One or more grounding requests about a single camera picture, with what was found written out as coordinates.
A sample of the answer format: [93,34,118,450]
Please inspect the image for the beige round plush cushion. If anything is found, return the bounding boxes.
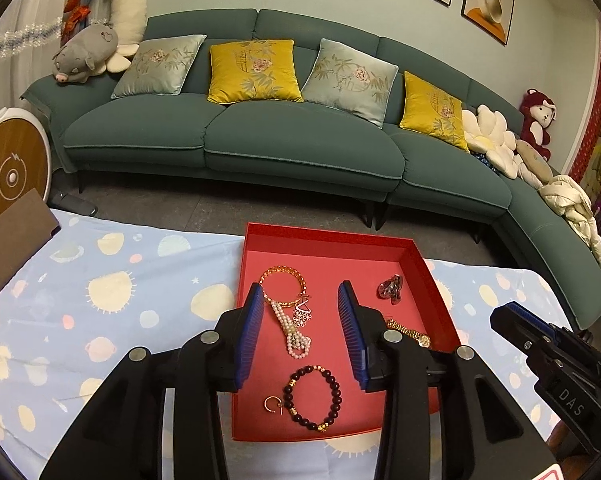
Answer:
[517,140,553,184]

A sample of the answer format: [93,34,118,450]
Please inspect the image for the left grey-green embroidered cushion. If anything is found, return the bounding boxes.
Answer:
[110,35,207,100]

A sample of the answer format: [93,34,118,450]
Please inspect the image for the orange cup wall picture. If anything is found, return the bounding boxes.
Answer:
[461,0,515,46]

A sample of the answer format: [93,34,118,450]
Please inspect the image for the right grey-green embroidered cushion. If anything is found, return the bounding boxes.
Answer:
[302,38,398,128]

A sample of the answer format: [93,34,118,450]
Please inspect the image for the black bead bracelet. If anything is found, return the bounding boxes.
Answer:
[282,364,343,434]

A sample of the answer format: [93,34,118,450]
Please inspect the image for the pearl bracelet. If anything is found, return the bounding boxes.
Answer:
[270,300,313,360]

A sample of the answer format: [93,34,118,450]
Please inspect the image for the gold chain bracelet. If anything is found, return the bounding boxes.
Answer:
[257,264,308,306]

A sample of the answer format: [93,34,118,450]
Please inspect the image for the cream knotted blanket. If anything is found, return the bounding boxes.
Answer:
[538,174,601,269]

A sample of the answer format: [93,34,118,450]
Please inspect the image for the brown notebook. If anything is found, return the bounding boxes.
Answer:
[0,190,61,292]

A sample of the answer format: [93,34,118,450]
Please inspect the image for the gold wristwatch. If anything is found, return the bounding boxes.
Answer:
[385,318,431,348]

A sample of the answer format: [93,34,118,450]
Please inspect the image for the right yellow embroidered cushion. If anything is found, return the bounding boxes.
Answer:
[399,72,470,153]

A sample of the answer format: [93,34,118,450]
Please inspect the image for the person's hand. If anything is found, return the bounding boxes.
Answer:
[547,420,591,468]

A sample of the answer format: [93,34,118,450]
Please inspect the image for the cream flower cushion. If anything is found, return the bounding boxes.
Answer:
[462,104,519,179]

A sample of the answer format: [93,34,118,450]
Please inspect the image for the light blue planet tablecloth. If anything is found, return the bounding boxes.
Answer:
[0,212,566,479]

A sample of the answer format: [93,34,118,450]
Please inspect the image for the grey-green embroidered cushion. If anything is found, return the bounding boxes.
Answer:
[110,35,207,100]
[302,38,398,128]

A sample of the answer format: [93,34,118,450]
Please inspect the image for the dark green sectional sofa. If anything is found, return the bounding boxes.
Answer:
[24,9,601,328]

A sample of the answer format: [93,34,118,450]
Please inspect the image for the black remote on floor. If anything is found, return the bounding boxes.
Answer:
[48,192,98,217]

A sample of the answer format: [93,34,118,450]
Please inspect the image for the silver blue-dial wristwatch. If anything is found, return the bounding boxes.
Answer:
[377,274,404,304]

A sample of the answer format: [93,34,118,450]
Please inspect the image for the left yellow embroidered cushion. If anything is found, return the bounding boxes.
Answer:
[207,39,303,105]

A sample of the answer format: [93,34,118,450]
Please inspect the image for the cream long plush toy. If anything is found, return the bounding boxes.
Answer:
[106,0,148,74]

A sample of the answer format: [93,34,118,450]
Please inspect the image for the white sheer curtain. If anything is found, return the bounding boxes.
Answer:
[0,0,67,110]

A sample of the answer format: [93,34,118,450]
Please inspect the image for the silver pendant necklace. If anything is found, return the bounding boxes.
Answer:
[290,298,315,328]

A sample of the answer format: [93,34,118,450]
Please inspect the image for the white round wood-face appliance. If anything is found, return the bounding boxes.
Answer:
[0,107,52,214]

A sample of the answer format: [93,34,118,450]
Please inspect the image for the red shallow cardboard box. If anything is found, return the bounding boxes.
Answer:
[232,223,460,442]

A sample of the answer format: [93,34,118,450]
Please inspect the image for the red monkey plush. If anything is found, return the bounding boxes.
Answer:
[520,89,557,162]

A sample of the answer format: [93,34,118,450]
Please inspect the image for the yellow embroidered cushion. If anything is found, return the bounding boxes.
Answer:
[207,39,303,105]
[399,72,470,153]

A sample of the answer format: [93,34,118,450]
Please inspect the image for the grey pig plush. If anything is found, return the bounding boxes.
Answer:
[52,24,118,84]

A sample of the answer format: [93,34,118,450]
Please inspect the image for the red bow curtain tie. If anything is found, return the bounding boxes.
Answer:
[61,0,90,46]

